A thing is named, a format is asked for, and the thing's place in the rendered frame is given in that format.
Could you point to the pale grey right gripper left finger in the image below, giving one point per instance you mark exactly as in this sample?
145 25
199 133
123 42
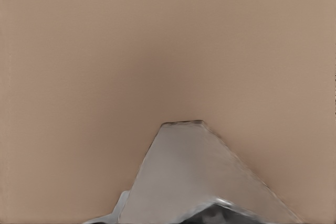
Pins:
121 205

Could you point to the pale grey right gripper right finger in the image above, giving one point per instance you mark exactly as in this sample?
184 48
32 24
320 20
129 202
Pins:
183 171

